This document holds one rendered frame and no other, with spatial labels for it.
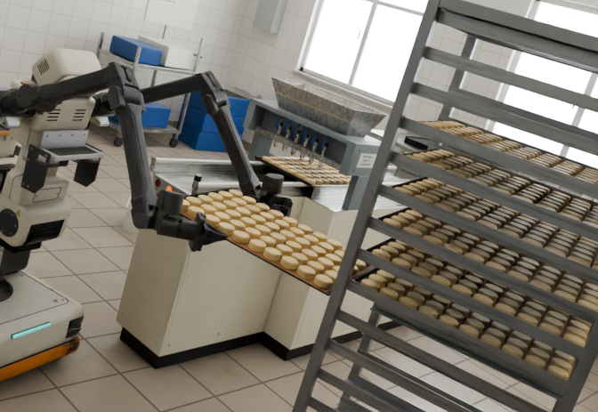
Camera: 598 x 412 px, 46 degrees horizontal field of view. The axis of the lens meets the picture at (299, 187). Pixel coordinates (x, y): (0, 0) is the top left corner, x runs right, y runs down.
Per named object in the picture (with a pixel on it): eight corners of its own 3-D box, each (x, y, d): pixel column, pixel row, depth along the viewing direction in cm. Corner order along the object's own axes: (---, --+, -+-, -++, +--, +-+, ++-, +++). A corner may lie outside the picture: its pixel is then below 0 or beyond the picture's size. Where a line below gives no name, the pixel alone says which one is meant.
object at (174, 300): (217, 314, 390) (262, 161, 368) (260, 346, 370) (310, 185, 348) (109, 336, 335) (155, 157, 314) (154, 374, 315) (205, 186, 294)
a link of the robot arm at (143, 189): (130, 96, 219) (104, 89, 209) (143, 89, 216) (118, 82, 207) (154, 231, 210) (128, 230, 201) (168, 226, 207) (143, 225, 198)
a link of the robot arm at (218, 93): (220, 65, 256) (206, 68, 247) (230, 102, 259) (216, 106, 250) (124, 91, 276) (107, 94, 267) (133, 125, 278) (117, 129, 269)
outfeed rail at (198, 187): (426, 190, 451) (430, 181, 449) (431, 192, 449) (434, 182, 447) (189, 195, 295) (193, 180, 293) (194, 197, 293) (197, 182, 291)
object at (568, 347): (347, 254, 188) (351, 244, 187) (351, 252, 190) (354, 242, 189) (592, 365, 163) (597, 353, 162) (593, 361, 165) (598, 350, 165)
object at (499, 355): (336, 285, 190) (340, 274, 189) (341, 282, 192) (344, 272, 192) (577, 399, 165) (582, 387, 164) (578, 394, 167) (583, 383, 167)
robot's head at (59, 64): (25, 66, 248) (52, 43, 242) (69, 68, 267) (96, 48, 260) (41, 101, 246) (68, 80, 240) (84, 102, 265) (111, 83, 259)
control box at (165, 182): (152, 203, 316) (160, 173, 313) (186, 224, 302) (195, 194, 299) (146, 203, 313) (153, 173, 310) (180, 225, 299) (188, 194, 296)
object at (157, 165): (390, 173, 468) (393, 165, 466) (393, 175, 466) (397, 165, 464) (147, 170, 312) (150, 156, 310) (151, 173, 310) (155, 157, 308)
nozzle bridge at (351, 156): (273, 160, 406) (290, 102, 397) (373, 209, 363) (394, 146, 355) (232, 158, 380) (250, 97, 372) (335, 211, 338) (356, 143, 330)
